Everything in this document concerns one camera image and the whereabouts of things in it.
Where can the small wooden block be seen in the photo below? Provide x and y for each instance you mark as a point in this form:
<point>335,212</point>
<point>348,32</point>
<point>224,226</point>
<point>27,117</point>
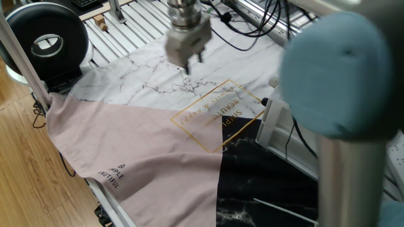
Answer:
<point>104,27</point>
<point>99,19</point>

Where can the aluminium frame post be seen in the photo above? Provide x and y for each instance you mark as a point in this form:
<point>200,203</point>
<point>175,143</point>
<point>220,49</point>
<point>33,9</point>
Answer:
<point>26,63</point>

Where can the aluminium table frame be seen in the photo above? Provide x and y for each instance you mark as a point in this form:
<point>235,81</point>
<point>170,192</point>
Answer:
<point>110,201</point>

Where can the aluminium profile rail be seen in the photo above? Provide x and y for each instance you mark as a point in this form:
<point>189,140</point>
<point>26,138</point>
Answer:
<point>252,12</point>

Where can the black keyboard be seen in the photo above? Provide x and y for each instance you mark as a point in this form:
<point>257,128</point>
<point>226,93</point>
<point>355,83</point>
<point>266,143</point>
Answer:
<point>85,2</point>

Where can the light wooden desk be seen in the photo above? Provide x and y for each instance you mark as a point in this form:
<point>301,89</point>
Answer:
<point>88,14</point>

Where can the white power strip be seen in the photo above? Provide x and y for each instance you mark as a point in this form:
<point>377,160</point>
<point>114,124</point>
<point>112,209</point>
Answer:
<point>396,157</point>

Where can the metal bracket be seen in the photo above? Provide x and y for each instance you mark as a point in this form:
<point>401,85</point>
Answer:
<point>116,12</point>

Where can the black bracket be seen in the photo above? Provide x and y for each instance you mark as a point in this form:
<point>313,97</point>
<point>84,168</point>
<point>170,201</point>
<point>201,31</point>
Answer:
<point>102,217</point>

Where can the white gripper adapter plate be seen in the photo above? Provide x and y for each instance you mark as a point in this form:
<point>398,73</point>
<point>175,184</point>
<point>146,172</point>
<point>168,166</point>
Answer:
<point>189,30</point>

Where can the silver Schunk gripper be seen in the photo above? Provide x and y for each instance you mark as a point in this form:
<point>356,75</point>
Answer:
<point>183,47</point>

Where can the white plastic drawer cabinet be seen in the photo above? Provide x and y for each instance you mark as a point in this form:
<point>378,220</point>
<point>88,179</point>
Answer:
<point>284,142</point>

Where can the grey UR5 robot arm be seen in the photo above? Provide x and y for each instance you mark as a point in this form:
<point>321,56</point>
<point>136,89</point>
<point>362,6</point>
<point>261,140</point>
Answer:
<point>347,94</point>

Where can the white drawer with black knob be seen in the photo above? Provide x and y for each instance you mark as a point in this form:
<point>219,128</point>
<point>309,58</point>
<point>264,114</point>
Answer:
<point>271,123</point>

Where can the marble pink black tablecloth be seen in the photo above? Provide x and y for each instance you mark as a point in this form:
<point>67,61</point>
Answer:
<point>126,142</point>

